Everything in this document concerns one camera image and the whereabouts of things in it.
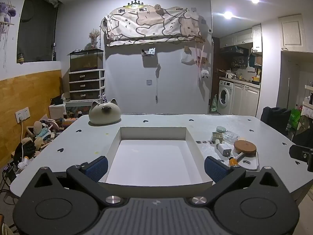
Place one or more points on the printed cartoon cloth cover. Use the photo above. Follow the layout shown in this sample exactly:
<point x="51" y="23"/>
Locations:
<point x="151" y="25"/>

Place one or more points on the white kettle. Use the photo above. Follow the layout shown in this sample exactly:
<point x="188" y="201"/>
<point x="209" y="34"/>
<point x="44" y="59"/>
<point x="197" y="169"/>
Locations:
<point x="229" y="75"/>

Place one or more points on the white kitchen cabinets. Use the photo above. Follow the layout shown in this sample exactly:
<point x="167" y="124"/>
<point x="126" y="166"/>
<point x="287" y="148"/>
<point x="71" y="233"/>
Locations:
<point x="236" y="39"/>
<point x="245" y="100"/>

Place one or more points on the pink wall ribbon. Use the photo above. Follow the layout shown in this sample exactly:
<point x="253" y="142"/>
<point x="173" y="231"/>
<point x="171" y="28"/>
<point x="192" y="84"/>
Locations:
<point x="201" y="56"/>

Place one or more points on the black handbag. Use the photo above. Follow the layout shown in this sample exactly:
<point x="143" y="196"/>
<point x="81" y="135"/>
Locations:
<point x="56" y="100"/>

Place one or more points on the black bottle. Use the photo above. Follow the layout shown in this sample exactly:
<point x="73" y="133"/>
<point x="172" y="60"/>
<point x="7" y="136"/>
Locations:
<point x="54" y="52"/>

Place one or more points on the green shopping bag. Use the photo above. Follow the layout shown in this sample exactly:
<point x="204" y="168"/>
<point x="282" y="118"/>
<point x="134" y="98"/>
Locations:
<point x="295" y="118"/>

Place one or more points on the white plastic tray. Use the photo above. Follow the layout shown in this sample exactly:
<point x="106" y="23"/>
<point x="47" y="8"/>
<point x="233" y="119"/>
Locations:
<point x="250" y="163"/>

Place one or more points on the clear plastic case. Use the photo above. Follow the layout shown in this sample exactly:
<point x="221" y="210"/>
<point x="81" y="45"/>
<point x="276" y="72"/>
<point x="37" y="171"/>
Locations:
<point x="231" y="137"/>

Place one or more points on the green round tin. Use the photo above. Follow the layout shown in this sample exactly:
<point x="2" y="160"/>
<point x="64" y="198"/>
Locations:
<point x="221" y="129"/>

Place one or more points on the white charger plug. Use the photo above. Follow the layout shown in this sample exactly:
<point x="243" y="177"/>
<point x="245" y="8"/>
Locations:
<point x="223" y="149"/>

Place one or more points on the yellow kitchen container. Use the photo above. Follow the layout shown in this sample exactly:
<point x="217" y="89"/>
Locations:
<point x="255" y="79"/>

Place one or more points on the white side shelf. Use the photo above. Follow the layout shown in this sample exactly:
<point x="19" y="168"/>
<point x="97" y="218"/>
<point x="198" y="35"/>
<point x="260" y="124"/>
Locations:
<point x="308" y="95"/>

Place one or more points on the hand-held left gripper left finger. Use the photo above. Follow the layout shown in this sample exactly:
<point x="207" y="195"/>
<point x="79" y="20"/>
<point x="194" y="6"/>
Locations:
<point x="97" y="168"/>

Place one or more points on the white upper kitchen cabinets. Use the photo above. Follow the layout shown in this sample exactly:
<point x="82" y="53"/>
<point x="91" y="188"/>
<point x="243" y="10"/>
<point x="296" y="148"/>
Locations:
<point x="236" y="39"/>

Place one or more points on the large white wall cabinet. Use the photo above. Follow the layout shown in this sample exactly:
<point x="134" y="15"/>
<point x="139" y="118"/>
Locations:
<point x="294" y="31"/>

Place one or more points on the narrow white wall cabinet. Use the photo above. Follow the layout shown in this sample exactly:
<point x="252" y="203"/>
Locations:
<point x="257" y="38"/>

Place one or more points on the white cardboard box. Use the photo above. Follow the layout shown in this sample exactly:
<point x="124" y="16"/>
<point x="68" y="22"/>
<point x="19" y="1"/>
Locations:
<point x="151" y="159"/>

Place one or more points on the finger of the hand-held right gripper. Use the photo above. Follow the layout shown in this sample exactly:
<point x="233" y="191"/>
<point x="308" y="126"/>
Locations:
<point x="298" y="152"/>

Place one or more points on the white storage box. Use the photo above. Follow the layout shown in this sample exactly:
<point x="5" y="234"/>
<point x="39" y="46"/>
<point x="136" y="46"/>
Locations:
<point x="56" y="111"/>

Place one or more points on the beige plush slipper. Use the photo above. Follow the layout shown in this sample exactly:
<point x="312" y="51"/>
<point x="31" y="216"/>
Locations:
<point x="38" y="127"/>

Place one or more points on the white wall outlet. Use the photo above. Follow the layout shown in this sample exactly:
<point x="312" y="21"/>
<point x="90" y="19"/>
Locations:
<point x="22" y="114"/>

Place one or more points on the blue face mask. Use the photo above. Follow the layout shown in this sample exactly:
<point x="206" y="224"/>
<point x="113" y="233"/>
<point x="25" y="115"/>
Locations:
<point x="44" y="133"/>

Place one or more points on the pale green plastic bag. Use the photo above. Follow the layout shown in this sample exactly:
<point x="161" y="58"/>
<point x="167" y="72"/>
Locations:
<point x="214" y="104"/>

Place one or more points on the cat-shaped ceramic lamp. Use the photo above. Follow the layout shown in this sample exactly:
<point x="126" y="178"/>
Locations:
<point x="104" y="116"/>

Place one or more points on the patterned low cabinet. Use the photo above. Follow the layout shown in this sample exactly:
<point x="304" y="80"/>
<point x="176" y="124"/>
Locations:
<point x="80" y="109"/>

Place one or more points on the small silver figurine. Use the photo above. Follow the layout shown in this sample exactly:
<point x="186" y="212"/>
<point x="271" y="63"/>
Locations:
<point x="103" y="99"/>

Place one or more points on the white lower kitchen cabinets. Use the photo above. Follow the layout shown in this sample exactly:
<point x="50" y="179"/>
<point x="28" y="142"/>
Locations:
<point x="245" y="100"/>

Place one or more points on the round cork coaster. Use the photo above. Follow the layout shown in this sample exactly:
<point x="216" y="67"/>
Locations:
<point x="245" y="147"/>

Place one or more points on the black glove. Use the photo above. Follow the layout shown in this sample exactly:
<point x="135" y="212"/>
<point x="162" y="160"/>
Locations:
<point x="25" y="150"/>

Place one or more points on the kitchen spice rack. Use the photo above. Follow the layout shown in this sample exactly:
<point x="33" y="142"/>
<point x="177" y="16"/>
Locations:
<point x="239" y="63"/>

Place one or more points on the white plastic drawer unit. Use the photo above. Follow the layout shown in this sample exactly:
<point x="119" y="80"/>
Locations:
<point x="86" y="85"/>

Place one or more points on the colourful crayon row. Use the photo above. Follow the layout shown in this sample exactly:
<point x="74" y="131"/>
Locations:
<point x="70" y="121"/>

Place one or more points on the white washing machine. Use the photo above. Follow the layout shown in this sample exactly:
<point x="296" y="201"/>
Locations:
<point x="225" y="98"/>

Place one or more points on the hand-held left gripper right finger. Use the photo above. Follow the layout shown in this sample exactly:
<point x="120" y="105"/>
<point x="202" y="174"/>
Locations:
<point x="215" y="169"/>

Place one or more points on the purple plush wall hanging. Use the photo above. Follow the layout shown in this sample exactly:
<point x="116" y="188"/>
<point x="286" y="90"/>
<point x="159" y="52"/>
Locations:
<point x="6" y="11"/>

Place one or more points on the white plush sheep toy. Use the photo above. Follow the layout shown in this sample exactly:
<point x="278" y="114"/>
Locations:
<point x="205" y="74"/>

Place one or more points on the dried flower vase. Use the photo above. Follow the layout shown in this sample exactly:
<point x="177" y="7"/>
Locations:
<point x="94" y="38"/>

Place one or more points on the round ceiling light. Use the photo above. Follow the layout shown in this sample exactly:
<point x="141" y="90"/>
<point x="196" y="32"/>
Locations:
<point x="255" y="0"/>
<point x="228" y="15"/>

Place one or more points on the orange cream tube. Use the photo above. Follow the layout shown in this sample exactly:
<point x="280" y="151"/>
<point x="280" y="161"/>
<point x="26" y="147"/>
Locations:
<point x="233" y="161"/>

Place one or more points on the dark window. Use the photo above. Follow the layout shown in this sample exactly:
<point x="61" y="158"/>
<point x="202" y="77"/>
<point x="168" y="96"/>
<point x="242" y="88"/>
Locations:
<point x="36" y="31"/>

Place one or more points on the metal wall bracket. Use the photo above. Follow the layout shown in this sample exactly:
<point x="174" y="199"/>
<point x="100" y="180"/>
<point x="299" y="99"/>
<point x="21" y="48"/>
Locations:
<point x="148" y="52"/>

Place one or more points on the teal hanging bag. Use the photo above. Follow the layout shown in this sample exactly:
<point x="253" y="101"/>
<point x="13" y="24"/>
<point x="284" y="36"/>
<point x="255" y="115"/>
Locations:
<point x="252" y="60"/>

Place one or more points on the white dome lamp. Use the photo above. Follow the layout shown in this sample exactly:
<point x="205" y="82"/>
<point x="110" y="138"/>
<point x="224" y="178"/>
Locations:
<point x="66" y="98"/>

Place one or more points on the white hanging bag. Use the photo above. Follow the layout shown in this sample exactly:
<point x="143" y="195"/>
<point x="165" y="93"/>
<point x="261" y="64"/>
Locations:
<point x="187" y="59"/>

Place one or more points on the glass fish tank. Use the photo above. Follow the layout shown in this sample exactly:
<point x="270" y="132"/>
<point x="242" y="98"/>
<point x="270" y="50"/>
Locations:
<point x="86" y="61"/>

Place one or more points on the gold crown decoration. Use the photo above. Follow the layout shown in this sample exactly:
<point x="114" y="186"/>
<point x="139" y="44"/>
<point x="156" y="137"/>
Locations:
<point x="135" y="4"/>

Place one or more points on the black chair back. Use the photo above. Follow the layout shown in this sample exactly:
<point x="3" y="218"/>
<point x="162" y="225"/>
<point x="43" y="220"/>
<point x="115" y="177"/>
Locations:
<point x="275" y="120"/>

